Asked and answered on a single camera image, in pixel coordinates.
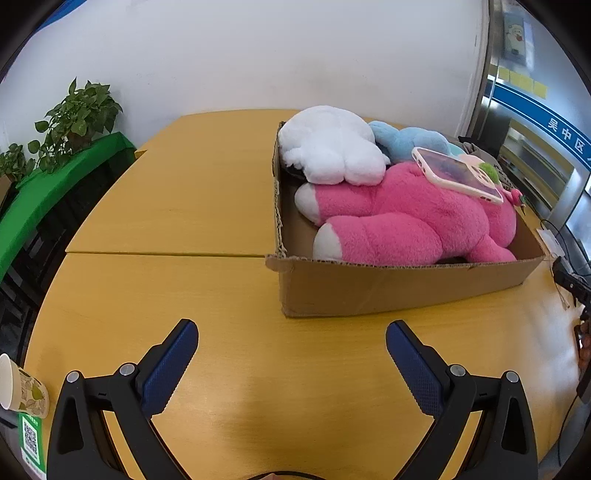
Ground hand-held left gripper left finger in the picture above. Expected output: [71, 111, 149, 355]
[47, 318, 200, 480]

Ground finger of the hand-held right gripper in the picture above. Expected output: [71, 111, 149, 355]
[551, 257, 591, 319]

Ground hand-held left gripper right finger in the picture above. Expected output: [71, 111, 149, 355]
[386, 320, 540, 480]

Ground brown cardboard box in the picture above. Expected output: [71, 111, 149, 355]
[265, 121, 546, 318]

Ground white panda plush toy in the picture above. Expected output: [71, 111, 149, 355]
[278, 105, 392, 186]

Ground small white box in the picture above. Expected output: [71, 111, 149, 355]
[536, 228, 566, 259]

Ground leaf print paper cup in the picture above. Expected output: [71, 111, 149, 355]
[0, 353, 50, 419]

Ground pink plush toy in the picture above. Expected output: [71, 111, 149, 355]
[294, 161, 518, 267]

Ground green code sign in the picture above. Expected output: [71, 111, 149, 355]
[17, 412, 48, 480]

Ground phone in pink case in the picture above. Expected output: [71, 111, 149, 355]
[411, 147, 505, 206]

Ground grey cloth bag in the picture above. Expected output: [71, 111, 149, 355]
[455, 136, 513, 185]

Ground row of yellow sticky notes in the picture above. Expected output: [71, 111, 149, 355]
[498, 66, 550, 99]

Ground light blue plush toy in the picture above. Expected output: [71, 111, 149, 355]
[368, 120, 465, 163]

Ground green cloth covered table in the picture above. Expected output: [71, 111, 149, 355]
[0, 131, 137, 282]

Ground cartoon door poster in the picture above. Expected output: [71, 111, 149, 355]
[502, 11, 536, 70]

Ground small potted green plant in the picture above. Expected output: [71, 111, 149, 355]
[0, 143, 38, 185]

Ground large potted green plant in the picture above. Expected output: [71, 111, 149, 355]
[28, 78, 124, 174]

